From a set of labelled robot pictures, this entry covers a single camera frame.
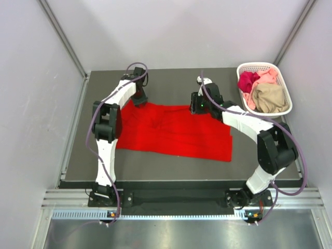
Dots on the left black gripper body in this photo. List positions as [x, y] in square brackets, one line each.
[140, 98]

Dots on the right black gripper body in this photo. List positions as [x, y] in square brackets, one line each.
[199, 106]

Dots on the red t shirt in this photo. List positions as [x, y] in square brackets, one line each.
[173, 130]

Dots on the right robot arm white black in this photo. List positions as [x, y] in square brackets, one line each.
[275, 149]

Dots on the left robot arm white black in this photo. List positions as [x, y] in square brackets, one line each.
[107, 128]

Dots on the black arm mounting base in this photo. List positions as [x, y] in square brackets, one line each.
[175, 198]

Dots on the magenta t shirt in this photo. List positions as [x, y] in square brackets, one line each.
[247, 80]

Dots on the white plastic laundry basket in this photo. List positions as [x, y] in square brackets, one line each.
[262, 66]

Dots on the beige t shirt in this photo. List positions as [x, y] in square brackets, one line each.
[269, 98]

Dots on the pink t shirt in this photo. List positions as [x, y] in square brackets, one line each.
[267, 77]

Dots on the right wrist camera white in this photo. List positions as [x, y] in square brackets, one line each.
[203, 80]

